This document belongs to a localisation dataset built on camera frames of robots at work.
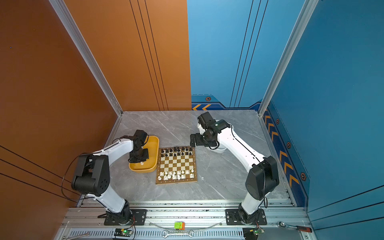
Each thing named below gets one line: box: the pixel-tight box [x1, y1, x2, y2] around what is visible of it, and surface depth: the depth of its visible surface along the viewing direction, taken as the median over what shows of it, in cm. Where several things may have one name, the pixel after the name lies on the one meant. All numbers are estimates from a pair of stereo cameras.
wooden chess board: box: [156, 146, 198, 185], surface depth 91 cm
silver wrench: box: [162, 230, 195, 238], surface depth 71 cm
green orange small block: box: [174, 221, 186, 230], surface depth 71 cm
